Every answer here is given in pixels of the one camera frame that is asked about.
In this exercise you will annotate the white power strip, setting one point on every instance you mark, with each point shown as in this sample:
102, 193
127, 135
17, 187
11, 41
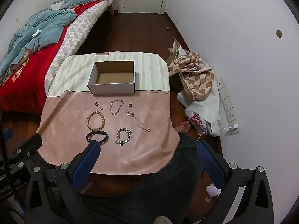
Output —
227, 105

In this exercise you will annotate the white plastic bag red print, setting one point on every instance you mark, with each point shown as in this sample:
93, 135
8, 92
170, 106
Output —
197, 119

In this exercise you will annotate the striped and pink table cloth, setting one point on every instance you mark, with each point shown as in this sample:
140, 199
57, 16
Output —
70, 112

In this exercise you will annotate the person's dark fuzzy garment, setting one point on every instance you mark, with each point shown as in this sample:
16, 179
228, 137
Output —
151, 191

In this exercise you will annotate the white paper scrap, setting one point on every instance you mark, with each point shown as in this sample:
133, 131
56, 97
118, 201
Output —
36, 33

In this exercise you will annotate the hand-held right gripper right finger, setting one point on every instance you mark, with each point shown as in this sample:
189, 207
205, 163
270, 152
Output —
210, 161

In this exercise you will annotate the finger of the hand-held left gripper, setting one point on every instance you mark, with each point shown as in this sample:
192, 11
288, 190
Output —
30, 144
8, 134

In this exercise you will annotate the brown checkered cloth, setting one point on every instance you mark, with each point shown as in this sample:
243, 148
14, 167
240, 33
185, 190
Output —
198, 77

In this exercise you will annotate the crumpled white tissue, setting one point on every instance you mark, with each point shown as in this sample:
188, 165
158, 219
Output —
213, 189

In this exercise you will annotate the white charger plug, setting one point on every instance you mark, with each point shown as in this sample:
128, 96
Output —
234, 126

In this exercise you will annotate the white cardboard box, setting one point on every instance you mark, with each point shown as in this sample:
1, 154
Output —
112, 78

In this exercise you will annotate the wooden bed frame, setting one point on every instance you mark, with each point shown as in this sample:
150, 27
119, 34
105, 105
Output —
111, 7

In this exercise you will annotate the bed with red blanket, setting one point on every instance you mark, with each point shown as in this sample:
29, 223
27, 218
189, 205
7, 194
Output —
28, 74

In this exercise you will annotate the blue quilt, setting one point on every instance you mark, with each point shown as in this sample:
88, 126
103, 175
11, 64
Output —
46, 25

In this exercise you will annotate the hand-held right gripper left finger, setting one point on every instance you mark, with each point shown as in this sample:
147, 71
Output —
86, 165

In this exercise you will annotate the checkered bed sheet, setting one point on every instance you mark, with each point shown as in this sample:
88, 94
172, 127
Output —
79, 30

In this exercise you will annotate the person's foot in red slipper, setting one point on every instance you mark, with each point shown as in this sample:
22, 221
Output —
183, 127

